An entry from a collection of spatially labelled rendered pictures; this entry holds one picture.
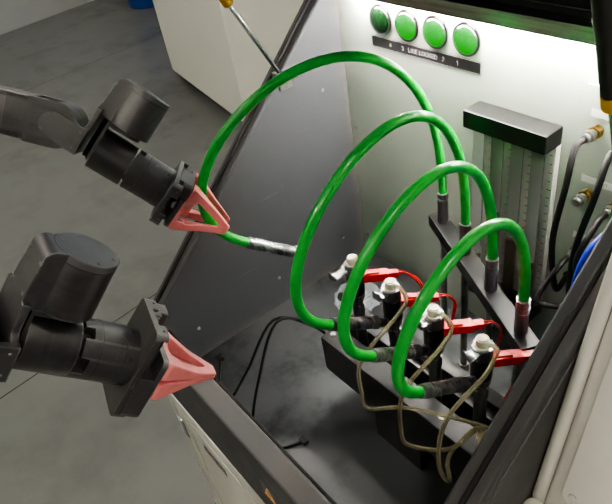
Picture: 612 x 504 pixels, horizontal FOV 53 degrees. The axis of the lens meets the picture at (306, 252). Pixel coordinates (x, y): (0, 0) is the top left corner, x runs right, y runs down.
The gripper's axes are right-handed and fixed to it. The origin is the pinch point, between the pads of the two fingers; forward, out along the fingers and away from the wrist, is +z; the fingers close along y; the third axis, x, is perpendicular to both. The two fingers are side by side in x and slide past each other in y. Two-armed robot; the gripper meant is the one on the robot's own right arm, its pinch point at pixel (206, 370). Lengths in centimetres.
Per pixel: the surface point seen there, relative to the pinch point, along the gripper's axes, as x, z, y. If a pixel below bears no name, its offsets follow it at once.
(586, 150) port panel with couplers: 8, 40, 41
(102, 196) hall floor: 278, 78, -97
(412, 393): -8.1, 20.0, 7.9
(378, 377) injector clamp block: 10.0, 35.9, -2.6
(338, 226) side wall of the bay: 54, 50, 4
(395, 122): 11.4, 12.7, 31.4
